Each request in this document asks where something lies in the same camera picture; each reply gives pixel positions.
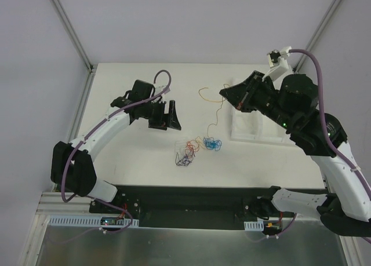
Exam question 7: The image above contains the yellow wire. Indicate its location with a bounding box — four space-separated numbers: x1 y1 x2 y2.
194 86 225 147

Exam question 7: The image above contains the blue wire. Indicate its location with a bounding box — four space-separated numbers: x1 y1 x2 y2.
202 136 223 151

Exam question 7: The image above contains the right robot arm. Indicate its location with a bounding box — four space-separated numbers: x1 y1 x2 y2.
220 71 370 238

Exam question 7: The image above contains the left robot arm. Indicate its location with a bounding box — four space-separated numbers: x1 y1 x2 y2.
50 80 181 213

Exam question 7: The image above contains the white foam compartment tray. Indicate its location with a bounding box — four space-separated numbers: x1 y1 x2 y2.
230 107 294 147

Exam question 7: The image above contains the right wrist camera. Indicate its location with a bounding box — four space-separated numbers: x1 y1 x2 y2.
263 46 292 82

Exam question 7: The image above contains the left aluminium frame post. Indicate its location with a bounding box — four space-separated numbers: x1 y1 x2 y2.
50 0 94 73

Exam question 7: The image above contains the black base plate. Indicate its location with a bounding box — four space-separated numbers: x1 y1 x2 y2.
89 184 290 229

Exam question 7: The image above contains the left white cable duct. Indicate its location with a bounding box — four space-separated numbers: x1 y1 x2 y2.
49 216 139 228

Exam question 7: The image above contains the white cable duct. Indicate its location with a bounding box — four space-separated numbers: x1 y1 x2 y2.
49 216 139 228
243 220 264 232

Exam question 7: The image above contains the right white cable duct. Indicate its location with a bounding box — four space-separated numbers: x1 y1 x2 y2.
243 220 264 232

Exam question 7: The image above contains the aluminium front rail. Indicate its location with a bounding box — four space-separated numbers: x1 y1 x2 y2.
36 192 91 215

